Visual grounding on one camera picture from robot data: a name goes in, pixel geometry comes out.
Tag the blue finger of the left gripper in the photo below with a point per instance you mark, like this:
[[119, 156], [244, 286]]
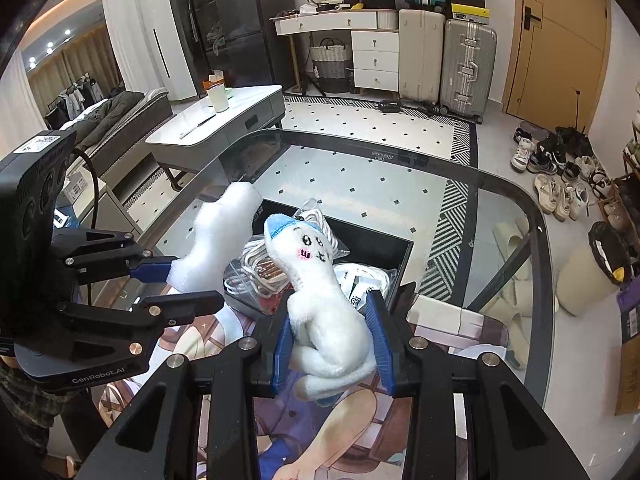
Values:
[[151, 270], [174, 310]]

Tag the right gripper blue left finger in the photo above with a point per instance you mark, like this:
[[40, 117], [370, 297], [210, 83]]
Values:
[[282, 357]]

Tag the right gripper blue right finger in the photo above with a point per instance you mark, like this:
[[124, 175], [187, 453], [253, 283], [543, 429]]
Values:
[[390, 353]]

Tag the white plush toy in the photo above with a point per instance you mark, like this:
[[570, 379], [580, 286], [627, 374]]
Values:
[[333, 348]]

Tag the white grey medicine packet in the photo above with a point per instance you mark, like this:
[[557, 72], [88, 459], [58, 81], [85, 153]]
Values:
[[357, 280]]

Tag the white foam sheet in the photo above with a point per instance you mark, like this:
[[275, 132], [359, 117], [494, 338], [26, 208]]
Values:
[[221, 230]]

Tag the person left plaid forearm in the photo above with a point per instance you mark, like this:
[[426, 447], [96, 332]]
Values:
[[34, 411]]

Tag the black cardboard storage box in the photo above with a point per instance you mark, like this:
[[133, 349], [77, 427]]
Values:
[[364, 259]]

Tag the beige slippers under table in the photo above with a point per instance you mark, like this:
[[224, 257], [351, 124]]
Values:
[[512, 305]]

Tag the white coffee table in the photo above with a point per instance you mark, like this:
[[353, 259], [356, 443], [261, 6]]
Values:
[[193, 138]]

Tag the grey sofa with blankets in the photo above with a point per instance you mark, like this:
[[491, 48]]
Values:
[[113, 132]]

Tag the white cup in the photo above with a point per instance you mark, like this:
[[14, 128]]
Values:
[[216, 91]]

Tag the purple bag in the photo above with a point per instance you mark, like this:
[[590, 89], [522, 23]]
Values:
[[628, 301]]

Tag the pile of shoes on floor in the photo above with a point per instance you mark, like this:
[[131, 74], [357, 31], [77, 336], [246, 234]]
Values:
[[568, 178]]

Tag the cardboard box on floor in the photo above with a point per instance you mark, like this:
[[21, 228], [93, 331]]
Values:
[[628, 391]]

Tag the black refrigerator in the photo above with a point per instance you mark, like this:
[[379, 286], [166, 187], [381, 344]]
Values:
[[257, 54]]

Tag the wooden shoe rack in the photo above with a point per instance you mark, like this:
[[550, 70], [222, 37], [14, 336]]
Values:
[[621, 208]]

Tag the woven laundry basket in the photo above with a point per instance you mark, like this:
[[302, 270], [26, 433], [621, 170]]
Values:
[[331, 61]]

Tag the black glass cabinet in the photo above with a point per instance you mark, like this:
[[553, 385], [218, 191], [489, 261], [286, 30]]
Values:
[[196, 22]]

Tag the silver aluminium suitcase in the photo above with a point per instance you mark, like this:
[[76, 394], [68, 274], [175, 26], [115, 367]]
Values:
[[468, 62]]

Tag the white vanity desk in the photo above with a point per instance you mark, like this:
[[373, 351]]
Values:
[[374, 41]]

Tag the beige suitcase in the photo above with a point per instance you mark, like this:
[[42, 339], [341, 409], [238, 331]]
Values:
[[421, 39]]

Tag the wooden door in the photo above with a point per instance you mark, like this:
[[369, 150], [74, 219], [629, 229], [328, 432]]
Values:
[[558, 62]]

